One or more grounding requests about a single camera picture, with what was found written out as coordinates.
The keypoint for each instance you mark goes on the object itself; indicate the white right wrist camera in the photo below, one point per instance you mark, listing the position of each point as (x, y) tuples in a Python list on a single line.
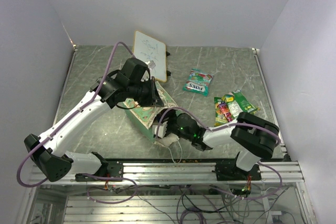
[(160, 128)]

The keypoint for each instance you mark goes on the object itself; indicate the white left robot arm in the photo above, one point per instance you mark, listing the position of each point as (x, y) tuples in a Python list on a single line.
[(51, 153)]

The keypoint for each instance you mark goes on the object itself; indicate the green snack pouch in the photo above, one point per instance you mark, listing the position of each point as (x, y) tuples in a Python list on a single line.
[(238, 103)]

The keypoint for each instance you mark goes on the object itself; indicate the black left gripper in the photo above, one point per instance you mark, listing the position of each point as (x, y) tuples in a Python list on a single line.
[(154, 98)]

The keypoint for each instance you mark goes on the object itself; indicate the teal Fox's candy bag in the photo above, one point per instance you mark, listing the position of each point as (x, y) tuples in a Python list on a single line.
[(198, 82)]

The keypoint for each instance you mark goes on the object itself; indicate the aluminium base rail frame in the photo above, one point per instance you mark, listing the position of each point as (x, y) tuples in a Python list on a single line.
[(206, 173)]

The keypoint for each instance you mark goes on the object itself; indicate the green paper gift bag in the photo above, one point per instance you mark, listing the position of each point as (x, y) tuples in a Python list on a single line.
[(143, 117)]

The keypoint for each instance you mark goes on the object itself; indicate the yellow green Fox's candy bag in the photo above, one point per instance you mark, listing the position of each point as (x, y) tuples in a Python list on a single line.
[(220, 119)]

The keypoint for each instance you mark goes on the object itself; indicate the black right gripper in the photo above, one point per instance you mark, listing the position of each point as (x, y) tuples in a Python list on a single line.
[(171, 115)]

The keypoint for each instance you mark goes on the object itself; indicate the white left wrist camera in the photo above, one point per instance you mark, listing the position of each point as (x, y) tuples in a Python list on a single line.
[(151, 64)]

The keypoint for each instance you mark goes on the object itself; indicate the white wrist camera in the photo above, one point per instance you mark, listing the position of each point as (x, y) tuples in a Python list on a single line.
[(160, 128), (151, 64)]

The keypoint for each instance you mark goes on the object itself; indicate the purple Fox's candy bag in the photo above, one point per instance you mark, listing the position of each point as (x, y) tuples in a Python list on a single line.
[(224, 109)]

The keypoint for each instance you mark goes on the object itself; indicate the small yellow-framed whiteboard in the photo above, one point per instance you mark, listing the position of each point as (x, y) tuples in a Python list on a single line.
[(148, 49)]

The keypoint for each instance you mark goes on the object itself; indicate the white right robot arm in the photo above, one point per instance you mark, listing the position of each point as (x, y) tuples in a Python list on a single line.
[(257, 136)]

